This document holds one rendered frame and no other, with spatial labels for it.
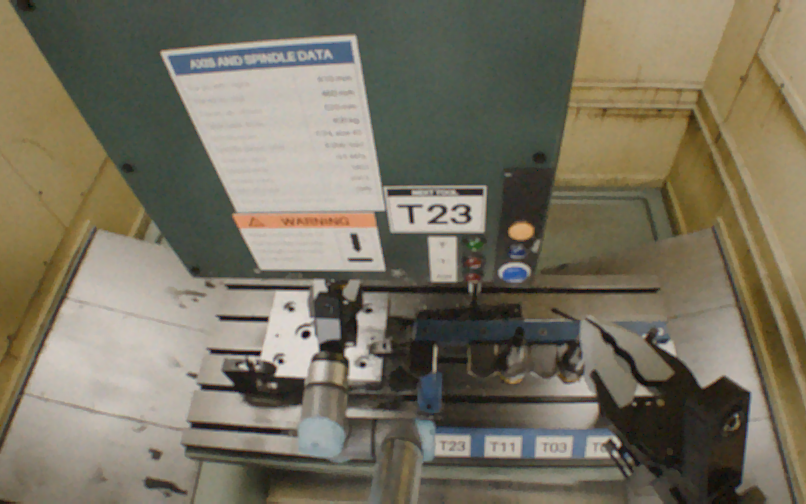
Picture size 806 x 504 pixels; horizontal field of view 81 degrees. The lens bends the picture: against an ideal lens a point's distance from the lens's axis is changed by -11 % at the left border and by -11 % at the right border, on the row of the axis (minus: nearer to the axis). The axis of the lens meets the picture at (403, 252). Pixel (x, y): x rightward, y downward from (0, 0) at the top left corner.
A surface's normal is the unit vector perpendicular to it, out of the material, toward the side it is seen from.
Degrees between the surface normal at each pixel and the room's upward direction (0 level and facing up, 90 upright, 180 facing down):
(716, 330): 24
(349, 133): 90
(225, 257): 90
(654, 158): 90
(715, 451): 61
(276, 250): 90
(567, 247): 0
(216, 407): 0
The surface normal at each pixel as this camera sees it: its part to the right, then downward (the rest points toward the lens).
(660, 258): -0.48, -0.54
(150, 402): 0.33, -0.53
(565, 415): -0.08, -0.59
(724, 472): 0.33, 0.33
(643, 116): -0.07, 0.81
